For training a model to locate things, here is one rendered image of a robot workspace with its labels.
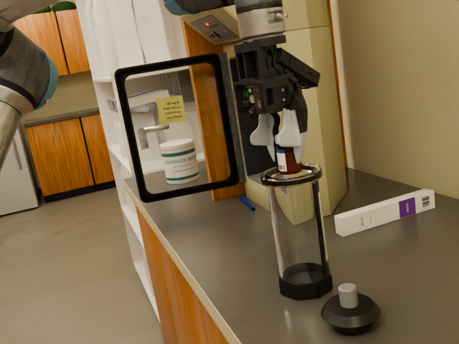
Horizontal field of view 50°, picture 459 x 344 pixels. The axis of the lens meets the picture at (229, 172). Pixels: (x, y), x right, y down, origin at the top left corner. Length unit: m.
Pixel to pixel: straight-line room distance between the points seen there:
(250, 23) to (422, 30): 0.70
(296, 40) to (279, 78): 0.42
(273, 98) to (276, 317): 0.37
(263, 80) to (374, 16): 0.83
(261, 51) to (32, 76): 0.43
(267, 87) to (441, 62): 0.68
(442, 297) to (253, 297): 0.32
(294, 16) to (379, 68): 0.44
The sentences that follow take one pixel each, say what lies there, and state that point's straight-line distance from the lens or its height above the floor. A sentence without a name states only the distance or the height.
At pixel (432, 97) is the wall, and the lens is 1.41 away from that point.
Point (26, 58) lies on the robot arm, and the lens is 0.99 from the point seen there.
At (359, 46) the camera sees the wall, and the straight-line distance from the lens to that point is 1.64.
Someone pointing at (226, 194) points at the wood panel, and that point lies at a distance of 1.57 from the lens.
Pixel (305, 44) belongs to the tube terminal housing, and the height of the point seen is 1.37.
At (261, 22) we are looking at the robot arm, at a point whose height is 1.42.
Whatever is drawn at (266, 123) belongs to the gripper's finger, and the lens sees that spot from 0.87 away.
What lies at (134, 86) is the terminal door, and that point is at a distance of 1.44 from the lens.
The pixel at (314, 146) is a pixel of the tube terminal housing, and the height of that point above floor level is 1.13.
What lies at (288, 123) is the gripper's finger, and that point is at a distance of 0.82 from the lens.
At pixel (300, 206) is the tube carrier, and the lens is 0.85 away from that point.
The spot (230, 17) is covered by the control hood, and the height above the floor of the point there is 1.46.
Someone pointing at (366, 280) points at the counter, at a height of 0.94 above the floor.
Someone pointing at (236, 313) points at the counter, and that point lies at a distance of 0.90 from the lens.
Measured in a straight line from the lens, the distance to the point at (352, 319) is 0.79.
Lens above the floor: 1.38
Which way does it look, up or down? 13 degrees down
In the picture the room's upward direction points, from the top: 9 degrees counter-clockwise
